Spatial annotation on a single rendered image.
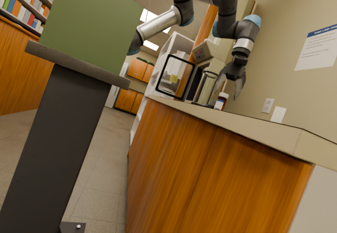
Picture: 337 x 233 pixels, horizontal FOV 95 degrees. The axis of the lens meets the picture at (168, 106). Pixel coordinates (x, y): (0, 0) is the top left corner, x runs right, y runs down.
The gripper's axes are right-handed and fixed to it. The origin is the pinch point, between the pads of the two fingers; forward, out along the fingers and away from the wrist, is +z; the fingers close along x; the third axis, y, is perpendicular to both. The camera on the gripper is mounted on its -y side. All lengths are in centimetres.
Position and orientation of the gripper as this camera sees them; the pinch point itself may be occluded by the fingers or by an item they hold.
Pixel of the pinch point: (225, 94)
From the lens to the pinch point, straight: 69.9
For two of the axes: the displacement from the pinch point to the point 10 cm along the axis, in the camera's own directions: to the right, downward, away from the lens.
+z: -3.5, 9.4, 0.1
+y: 2.0, 0.7, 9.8
